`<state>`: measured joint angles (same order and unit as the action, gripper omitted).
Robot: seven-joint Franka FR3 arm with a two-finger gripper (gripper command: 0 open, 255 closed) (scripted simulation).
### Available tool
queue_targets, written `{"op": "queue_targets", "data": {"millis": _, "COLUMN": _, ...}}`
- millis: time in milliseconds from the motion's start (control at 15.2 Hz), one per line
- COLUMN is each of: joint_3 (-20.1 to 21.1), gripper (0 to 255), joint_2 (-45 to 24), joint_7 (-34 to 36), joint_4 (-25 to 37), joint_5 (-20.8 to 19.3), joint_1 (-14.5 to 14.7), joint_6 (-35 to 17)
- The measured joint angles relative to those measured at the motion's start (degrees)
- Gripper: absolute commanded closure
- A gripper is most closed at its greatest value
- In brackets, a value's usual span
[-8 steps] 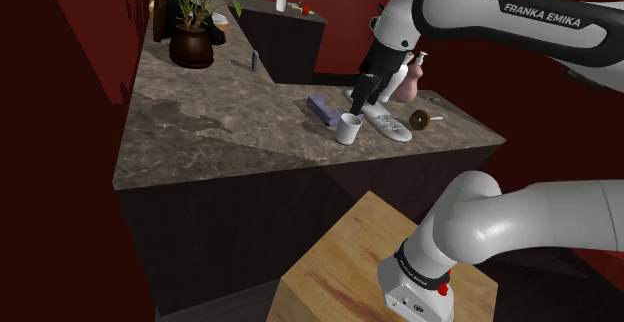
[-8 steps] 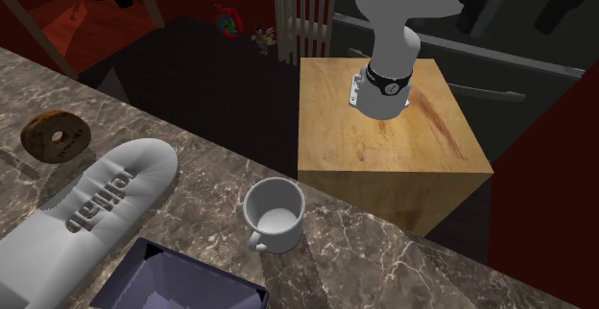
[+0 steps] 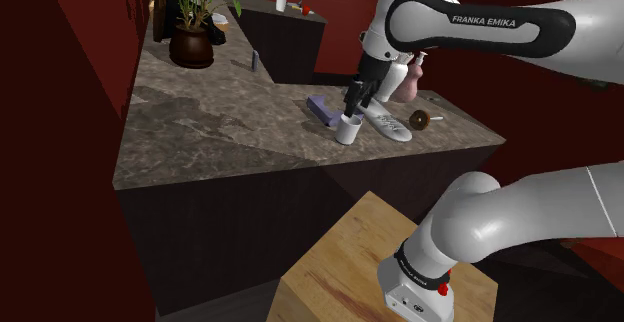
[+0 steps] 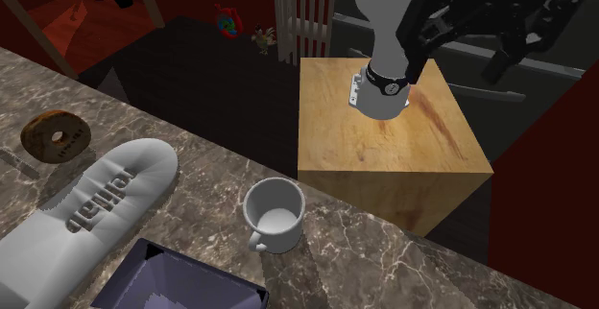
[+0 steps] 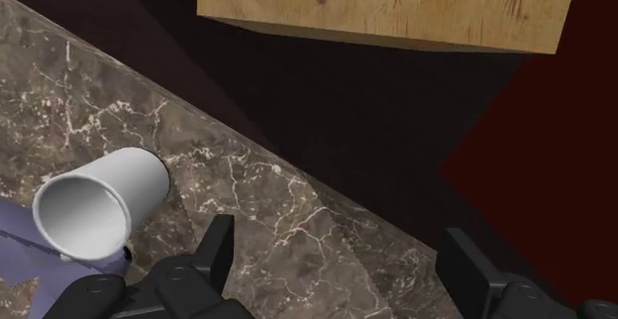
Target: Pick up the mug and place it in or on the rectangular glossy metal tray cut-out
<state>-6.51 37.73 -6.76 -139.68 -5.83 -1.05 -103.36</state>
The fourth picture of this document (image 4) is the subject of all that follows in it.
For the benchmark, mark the white slatted rack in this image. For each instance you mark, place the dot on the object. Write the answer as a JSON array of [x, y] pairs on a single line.
[[299, 18]]

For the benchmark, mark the white oblong embossed block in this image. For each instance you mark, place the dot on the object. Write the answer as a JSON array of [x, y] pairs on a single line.
[[42, 252]]

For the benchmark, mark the purple open box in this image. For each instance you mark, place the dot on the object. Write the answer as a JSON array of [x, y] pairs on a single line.
[[178, 284]]

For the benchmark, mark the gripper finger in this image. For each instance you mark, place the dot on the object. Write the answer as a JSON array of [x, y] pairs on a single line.
[[550, 18], [414, 27]]

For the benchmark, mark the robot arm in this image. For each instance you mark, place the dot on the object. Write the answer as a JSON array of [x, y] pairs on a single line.
[[386, 27]]

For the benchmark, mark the dark wooden table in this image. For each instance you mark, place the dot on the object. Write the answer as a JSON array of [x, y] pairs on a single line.
[[196, 88]]

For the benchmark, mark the white mug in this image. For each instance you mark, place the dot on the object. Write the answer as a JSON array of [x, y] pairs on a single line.
[[283, 238]]

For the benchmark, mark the chicken figure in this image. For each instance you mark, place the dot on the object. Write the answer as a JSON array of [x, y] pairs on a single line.
[[264, 39]]

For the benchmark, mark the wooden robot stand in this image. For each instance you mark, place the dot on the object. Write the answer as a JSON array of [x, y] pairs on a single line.
[[374, 158]]

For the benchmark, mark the red round toy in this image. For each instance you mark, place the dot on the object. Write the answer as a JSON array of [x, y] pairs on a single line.
[[229, 23]]

